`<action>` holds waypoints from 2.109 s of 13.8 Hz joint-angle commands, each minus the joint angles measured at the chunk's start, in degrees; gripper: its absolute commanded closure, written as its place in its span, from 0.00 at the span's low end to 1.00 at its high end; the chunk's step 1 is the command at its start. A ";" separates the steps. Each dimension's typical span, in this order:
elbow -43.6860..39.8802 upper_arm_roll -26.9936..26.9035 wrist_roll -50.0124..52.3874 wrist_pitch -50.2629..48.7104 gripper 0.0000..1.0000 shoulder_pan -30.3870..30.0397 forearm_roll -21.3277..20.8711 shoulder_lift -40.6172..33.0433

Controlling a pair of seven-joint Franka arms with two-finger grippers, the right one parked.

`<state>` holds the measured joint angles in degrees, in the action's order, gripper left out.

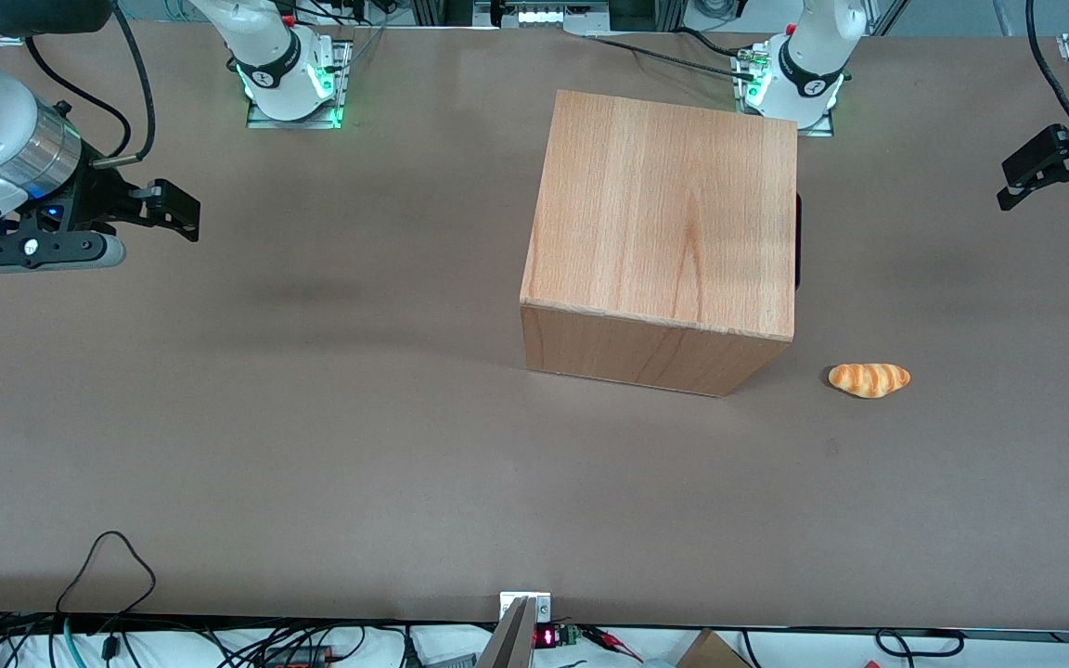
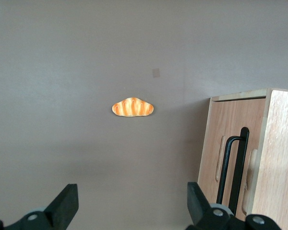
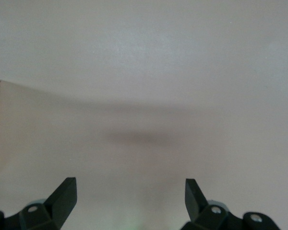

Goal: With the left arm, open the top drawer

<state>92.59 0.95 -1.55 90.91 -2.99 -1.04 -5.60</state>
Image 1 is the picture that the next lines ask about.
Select thin black table cable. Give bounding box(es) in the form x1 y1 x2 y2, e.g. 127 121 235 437
587 35 760 83

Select small metal bracket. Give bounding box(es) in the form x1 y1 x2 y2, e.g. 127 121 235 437
499 592 553 623

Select black coiled cable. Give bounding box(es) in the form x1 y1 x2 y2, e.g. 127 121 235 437
875 628 966 659

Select light wooden drawer cabinet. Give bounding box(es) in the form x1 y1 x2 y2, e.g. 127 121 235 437
520 90 799 398

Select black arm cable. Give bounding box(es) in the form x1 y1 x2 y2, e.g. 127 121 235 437
1024 0 1069 154
24 5 158 170

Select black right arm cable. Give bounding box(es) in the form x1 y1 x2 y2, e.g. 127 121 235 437
24 5 158 170

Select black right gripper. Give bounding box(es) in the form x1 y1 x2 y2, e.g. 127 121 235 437
33 165 201 244

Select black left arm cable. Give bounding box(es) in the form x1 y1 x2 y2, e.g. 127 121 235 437
1024 0 1069 154

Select slanted aluminium post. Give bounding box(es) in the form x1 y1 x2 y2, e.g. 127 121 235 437
476 597 536 668

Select striped toy bread roll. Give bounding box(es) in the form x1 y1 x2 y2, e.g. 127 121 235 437
828 362 912 400

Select red clip lead wires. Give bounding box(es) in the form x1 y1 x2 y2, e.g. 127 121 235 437
581 625 644 663

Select looped black cable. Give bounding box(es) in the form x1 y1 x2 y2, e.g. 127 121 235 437
56 531 158 618

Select brown cardboard piece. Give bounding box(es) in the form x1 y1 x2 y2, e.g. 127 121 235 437
677 630 754 668

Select orange black device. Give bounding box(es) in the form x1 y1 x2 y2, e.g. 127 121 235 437
264 644 335 668

